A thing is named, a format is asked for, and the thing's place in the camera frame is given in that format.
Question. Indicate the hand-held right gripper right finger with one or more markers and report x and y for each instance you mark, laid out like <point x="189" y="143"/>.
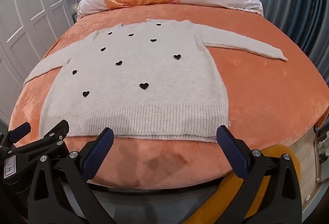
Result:
<point x="231" y="154"/>

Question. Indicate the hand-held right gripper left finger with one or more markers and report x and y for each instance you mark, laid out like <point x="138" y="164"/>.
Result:
<point x="99" y="155"/>

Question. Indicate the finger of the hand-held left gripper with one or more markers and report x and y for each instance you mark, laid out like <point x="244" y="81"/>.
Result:
<point x="55" y="135"/>
<point x="20" y="130"/>

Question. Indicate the grey sweater with black hearts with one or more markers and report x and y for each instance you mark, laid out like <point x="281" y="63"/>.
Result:
<point x="128" y="90"/>

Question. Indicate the orange plush bed blanket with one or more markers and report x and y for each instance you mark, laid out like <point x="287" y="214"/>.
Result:
<point x="257" y="98"/>

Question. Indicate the white panelled wardrobe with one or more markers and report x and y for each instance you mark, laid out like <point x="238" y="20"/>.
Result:
<point x="25" y="21"/>

